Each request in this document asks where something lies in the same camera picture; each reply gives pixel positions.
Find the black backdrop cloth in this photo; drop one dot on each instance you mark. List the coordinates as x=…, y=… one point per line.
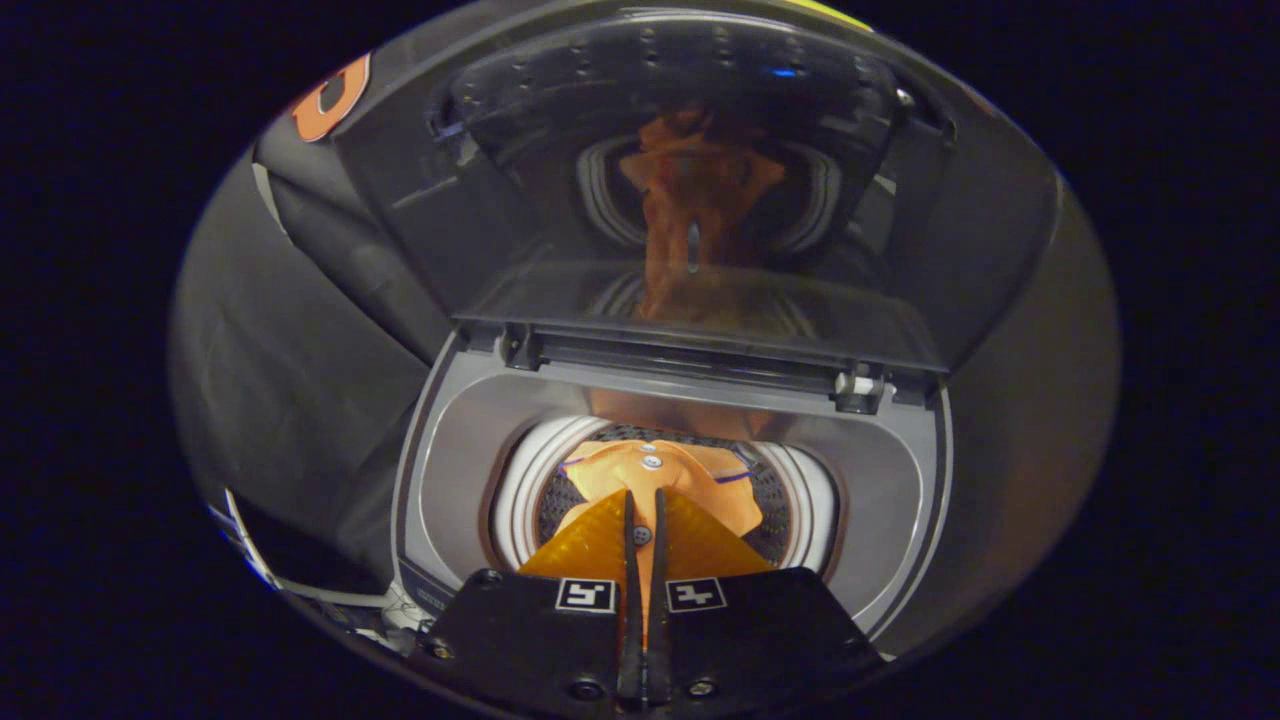
x=280, y=350

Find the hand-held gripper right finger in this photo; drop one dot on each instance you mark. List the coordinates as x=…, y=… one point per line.
x=750, y=640

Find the orange polo shirt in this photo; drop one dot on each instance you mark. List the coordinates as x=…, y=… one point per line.
x=640, y=470

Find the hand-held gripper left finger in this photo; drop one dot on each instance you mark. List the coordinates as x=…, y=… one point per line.
x=540, y=640

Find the dark glass washing machine lid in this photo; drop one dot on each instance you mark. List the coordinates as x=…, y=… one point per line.
x=540, y=200

